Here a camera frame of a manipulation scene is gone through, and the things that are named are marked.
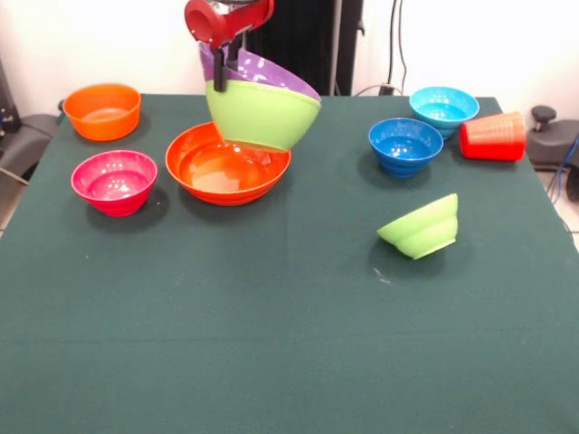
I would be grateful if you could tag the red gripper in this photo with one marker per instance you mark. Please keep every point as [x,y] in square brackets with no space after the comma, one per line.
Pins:
[226,20]

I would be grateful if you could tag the purple bowl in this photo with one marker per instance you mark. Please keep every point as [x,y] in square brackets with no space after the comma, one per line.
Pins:
[276,77]

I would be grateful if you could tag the large green bowl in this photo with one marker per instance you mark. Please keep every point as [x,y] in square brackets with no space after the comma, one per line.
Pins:
[262,117]

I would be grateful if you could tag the wide orange bowl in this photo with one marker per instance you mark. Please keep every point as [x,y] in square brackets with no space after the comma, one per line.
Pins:
[203,176]

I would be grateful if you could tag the magenta bowl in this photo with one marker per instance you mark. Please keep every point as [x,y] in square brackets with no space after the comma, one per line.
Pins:
[113,185]

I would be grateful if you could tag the dark blue bowl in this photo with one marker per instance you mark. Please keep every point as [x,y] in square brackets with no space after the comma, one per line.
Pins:
[405,147]

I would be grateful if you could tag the small green bowl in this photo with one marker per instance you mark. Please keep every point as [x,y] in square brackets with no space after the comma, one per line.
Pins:
[423,230]

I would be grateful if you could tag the red cup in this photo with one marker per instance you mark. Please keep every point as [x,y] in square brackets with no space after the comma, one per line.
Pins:
[493,138]

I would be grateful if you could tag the deep orange bowl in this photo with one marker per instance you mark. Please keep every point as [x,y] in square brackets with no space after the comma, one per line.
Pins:
[101,115]

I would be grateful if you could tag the grey machine base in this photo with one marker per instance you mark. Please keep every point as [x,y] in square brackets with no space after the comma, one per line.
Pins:
[549,140]
[27,144]

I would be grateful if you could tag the light blue bowl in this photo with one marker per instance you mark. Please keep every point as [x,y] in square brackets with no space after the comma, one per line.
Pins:
[443,108]

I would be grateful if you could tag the dark green tablecloth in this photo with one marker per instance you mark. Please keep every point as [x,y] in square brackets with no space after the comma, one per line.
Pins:
[289,361]

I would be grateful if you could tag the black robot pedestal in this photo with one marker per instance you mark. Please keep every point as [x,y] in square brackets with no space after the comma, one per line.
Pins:
[307,45]

